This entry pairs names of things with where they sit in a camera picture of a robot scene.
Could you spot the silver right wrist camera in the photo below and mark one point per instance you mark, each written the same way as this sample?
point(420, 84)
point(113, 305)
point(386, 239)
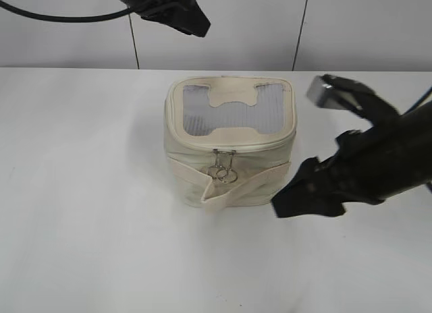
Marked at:
point(329, 90)

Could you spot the cream zippered bag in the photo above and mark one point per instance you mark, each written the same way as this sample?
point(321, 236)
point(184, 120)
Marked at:
point(228, 139)

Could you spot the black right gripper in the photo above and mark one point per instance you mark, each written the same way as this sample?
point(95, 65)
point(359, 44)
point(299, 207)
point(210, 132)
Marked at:
point(368, 166)

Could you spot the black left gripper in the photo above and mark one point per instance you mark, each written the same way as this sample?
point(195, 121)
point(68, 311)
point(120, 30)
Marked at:
point(184, 16)

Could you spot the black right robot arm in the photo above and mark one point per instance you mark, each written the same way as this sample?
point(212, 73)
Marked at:
point(416, 128)

